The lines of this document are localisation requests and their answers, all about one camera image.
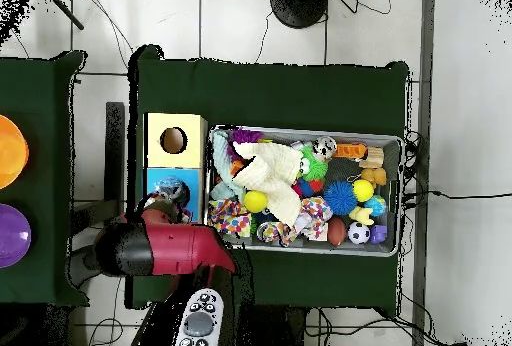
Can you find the crushed bottle with blue label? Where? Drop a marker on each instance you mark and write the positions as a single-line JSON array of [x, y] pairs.
[[172, 188]]

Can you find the colourful polka dot cloth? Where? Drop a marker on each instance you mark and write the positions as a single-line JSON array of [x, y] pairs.
[[228, 218]]

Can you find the light blue waffle cloth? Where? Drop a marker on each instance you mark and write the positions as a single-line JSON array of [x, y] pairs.
[[220, 154]]

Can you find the cream waffle cloth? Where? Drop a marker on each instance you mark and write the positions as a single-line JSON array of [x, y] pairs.
[[272, 174]]

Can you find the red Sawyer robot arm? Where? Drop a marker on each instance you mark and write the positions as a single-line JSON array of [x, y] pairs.
[[180, 248]]

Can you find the wooden box with three holes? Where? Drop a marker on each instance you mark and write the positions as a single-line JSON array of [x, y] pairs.
[[192, 150]]

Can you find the black upright panel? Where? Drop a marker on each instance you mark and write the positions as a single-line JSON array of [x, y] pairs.
[[114, 162]]

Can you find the yellow smiley ball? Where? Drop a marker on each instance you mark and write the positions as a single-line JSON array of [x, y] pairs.
[[255, 201]]

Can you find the purple spiky rubber ball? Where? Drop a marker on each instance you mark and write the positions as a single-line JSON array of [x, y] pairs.
[[244, 136]]

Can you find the purple plastic bowl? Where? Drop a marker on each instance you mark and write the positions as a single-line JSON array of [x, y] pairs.
[[12, 236]]

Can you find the orange plastic bowl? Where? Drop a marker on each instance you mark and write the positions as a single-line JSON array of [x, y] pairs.
[[12, 150]]

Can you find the green spiky rubber ball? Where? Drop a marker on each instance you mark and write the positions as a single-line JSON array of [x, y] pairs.
[[316, 168]]

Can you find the dark green tablecloth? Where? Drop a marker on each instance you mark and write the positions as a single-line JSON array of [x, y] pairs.
[[280, 94], [32, 90]]

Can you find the blue spiky rubber ball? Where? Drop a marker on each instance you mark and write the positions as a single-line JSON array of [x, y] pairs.
[[340, 198]]

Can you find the small soccer ball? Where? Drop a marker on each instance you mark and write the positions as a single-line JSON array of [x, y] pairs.
[[358, 233]]

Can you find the plain yellow ball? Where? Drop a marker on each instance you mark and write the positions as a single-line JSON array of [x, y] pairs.
[[363, 190]]

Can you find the black tripod leg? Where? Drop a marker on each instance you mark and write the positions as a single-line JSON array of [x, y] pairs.
[[64, 9]]

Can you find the black round stand base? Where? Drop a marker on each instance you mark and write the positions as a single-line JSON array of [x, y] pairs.
[[300, 4]]

